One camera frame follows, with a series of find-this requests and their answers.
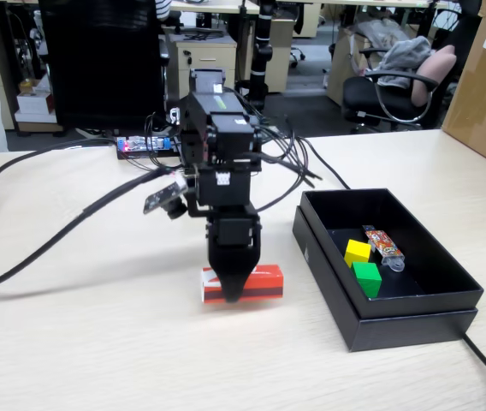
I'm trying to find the yellow cube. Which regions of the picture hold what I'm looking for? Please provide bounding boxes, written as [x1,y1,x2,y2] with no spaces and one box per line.
[343,238,373,270]

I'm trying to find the thick black camera cable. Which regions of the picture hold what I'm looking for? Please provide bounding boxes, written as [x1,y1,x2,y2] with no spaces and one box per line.
[0,136,171,293]

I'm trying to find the red and white carton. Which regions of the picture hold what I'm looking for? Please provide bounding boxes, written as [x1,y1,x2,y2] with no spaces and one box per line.
[201,265,286,305]

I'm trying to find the large brown cardboard box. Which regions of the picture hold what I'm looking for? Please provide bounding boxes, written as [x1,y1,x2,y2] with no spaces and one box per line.
[442,15,486,177]

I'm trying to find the pink cushion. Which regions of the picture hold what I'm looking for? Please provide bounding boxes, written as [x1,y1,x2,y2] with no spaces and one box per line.
[411,45,458,108]

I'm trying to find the controller circuit board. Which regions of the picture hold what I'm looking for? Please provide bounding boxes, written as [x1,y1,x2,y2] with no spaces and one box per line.
[116,134,182,160]

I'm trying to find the black cardboard box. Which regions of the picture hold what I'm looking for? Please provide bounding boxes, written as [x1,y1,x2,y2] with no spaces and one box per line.
[300,187,484,320]

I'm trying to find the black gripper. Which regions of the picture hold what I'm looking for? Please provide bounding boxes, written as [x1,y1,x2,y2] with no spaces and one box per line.
[187,200,264,304]

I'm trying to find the grey cloth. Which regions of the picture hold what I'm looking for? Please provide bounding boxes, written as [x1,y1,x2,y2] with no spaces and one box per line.
[375,35,436,90]

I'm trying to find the brown cardboard box with plastic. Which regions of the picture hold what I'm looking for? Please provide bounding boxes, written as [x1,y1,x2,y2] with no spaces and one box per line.
[326,25,383,108]

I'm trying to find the black open box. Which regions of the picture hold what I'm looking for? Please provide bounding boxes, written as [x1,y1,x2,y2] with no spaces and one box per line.
[292,205,479,353]

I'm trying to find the bare circuit board camera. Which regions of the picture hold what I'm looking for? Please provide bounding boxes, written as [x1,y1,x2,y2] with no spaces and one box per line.
[142,179,191,220]

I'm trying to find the colourful candy packet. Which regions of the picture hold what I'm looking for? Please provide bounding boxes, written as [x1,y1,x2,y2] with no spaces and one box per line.
[362,224,406,274]

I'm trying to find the white box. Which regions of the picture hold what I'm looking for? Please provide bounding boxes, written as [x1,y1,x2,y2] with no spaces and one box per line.
[15,91,56,116]

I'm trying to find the black mesh chair back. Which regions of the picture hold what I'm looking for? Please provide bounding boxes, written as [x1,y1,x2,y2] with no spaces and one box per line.
[37,0,169,132]

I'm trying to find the black office chair with armrests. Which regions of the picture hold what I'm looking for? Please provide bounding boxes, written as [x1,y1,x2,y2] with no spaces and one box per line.
[341,40,460,132]

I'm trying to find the green cube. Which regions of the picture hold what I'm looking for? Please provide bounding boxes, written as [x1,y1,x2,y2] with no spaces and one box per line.
[351,260,383,300]

